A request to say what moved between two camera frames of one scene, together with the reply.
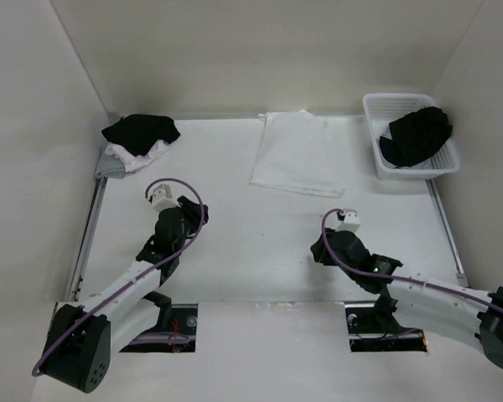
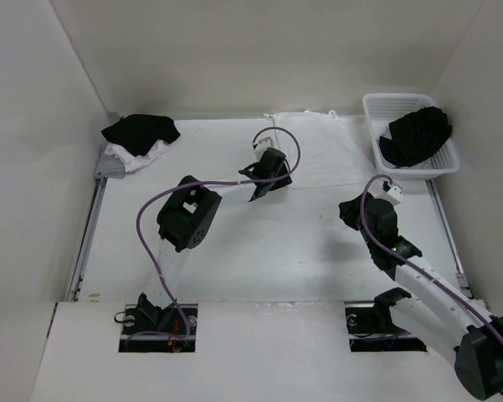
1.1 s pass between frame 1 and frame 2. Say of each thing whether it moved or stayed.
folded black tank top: stayed
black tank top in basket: stayed
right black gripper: moved
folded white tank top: stayed
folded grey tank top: stayed
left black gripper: moved
